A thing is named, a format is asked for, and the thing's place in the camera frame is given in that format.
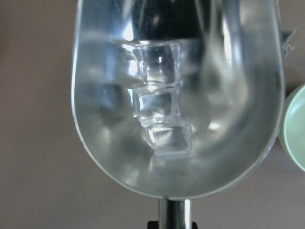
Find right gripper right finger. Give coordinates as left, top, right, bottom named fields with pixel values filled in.
left=190, top=222, right=198, bottom=229

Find metal ice scoop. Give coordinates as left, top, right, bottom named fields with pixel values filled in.
left=71, top=0, right=285, bottom=229

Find green bowl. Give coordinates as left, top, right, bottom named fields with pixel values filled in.
left=278, top=84, right=305, bottom=171

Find ice cubes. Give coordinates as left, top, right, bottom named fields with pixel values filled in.
left=115, top=41, right=192, bottom=157

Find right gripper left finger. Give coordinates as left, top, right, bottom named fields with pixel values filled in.
left=147, top=221, right=158, bottom=229

